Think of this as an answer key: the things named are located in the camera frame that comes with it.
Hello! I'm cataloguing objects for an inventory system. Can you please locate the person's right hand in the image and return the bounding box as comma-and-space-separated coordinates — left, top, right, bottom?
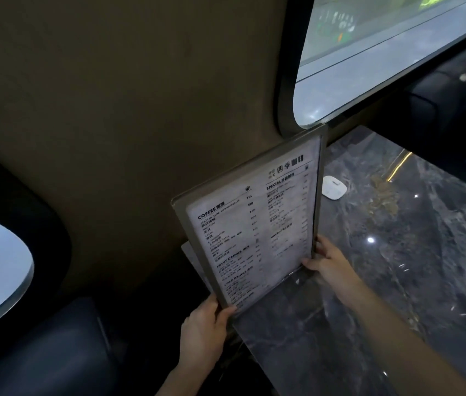
300, 234, 368, 304

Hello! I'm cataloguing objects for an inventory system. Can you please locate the person's left hand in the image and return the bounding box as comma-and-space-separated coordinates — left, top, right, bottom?
179, 293, 238, 374

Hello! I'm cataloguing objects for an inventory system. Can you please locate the metal-framed text menu stand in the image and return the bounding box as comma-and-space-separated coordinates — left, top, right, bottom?
171, 123, 329, 316

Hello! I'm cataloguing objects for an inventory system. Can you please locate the person's right forearm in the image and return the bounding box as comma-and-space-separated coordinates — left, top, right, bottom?
344, 282, 466, 396

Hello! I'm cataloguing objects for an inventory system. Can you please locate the dark marble table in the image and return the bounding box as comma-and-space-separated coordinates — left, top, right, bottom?
181, 125, 466, 396

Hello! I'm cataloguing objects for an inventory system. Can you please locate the white oval call button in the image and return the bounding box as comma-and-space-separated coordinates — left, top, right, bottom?
320, 175, 349, 201

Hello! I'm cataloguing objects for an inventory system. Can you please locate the dark tufted leather sofa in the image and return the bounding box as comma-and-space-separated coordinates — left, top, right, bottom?
366, 35, 466, 190

